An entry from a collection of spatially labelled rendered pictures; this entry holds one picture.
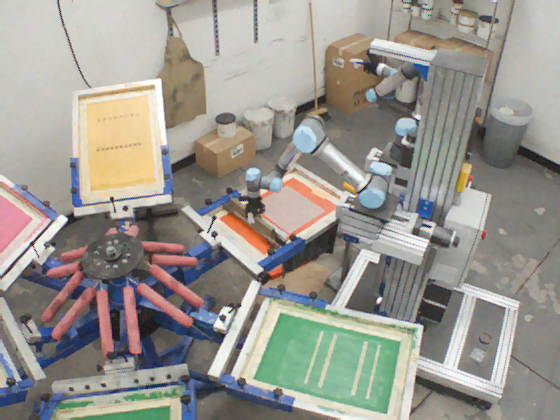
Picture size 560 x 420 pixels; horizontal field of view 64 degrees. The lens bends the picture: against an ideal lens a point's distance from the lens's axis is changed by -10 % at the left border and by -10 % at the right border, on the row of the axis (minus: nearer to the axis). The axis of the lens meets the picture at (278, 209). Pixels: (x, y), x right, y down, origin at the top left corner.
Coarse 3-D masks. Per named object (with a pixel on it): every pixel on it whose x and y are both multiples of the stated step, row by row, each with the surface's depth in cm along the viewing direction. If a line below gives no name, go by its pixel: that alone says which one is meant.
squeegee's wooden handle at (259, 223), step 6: (234, 198) 288; (234, 204) 286; (240, 204) 284; (234, 210) 290; (240, 210) 284; (252, 216) 276; (258, 222) 274; (264, 222) 272; (258, 228) 277; (264, 228) 272; (270, 228) 268; (270, 234) 269
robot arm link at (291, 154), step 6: (312, 114) 235; (324, 126) 234; (288, 150) 253; (294, 150) 250; (282, 156) 258; (288, 156) 254; (294, 156) 253; (276, 162) 268; (282, 162) 258; (288, 162) 257; (294, 162) 258; (276, 168) 262; (282, 168) 260; (288, 168) 261; (282, 174) 262
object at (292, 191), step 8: (288, 184) 318; (296, 184) 318; (304, 184) 318; (272, 192) 311; (280, 192) 311; (288, 192) 311; (296, 192) 311; (304, 192) 312; (264, 200) 305; (272, 200) 305; (280, 200) 305; (288, 200) 305; (296, 200) 305; (264, 208) 300; (272, 208) 300; (280, 208) 300; (288, 208) 300; (224, 216) 294; (232, 216) 294; (264, 216) 294; (272, 216) 294; (232, 224) 289; (240, 224) 289; (240, 232) 283
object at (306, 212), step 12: (300, 204) 303; (312, 204) 303; (324, 204) 303; (276, 216) 294; (288, 216) 294; (300, 216) 294; (312, 216) 294; (288, 228) 286; (300, 228) 286; (252, 240) 278; (264, 240) 278; (288, 240) 279; (264, 252) 271
